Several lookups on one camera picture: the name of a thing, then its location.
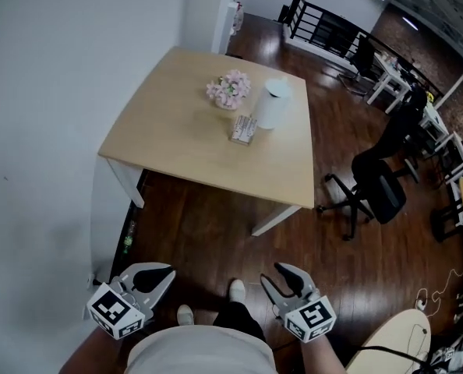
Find black office chair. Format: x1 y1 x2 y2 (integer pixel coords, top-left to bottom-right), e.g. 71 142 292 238
316 90 428 242

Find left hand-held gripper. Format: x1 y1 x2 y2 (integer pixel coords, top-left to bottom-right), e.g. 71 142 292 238
86 262 177 340

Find light wooden square table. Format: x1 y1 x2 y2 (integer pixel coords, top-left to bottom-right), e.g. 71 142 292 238
97 46 316 238

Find person's light shirt torso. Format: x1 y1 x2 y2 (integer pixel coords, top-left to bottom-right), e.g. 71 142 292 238
125 324 276 374

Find black desk chair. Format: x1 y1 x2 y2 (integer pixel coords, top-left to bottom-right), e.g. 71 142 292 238
338 34 377 94

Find white cylindrical container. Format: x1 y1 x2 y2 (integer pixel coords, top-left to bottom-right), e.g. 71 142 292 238
251 76 292 131

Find person's white shoe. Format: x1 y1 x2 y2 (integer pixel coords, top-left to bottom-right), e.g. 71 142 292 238
176 304 195 326
228 279 246 304

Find person's black trousers legs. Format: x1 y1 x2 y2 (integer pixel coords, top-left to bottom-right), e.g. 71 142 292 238
211 301 267 343

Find light wooden round table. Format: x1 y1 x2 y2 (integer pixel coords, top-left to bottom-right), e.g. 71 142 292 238
344 309 433 374

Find person's right forearm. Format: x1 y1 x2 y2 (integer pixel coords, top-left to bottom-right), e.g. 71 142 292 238
299 333 348 374

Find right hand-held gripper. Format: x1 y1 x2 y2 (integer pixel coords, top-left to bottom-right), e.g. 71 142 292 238
260 262 337 344

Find black metal railing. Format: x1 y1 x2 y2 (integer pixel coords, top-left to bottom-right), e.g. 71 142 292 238
277 0 445 97

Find white pillar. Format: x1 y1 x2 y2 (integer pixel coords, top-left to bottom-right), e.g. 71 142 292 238
210 0 245 55

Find white shelving unit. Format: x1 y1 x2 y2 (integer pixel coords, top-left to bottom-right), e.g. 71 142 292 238
418 103 463 225

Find black cable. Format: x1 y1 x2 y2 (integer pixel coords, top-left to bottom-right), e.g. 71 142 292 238
354 323 435 370

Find pink flower bouquet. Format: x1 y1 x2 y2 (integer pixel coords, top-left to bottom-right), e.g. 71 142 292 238
205 69 253 111

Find printed white card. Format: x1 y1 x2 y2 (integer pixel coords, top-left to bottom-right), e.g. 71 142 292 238
231 115 259 140

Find black stool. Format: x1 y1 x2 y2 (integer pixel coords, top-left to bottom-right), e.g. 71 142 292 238
429 203 463 244

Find person's white left shoe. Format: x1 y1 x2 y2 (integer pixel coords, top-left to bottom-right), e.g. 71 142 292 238
176 304 195 326

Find person's white right shoe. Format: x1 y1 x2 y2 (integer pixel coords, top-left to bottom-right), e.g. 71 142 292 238
228 279 246 304

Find person's left forearm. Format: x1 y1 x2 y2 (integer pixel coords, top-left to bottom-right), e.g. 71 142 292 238
58 324 120 374

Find patterned fabric pile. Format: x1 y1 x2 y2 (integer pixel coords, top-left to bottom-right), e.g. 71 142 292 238
429 284 463 374

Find green bottle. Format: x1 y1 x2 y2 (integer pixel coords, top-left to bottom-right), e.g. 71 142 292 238
121 219 138 253

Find white desk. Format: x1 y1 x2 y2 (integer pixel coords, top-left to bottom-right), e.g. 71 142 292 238
366 51 414 115

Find white cable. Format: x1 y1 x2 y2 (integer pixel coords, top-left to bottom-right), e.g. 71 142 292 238
414 266 463 319

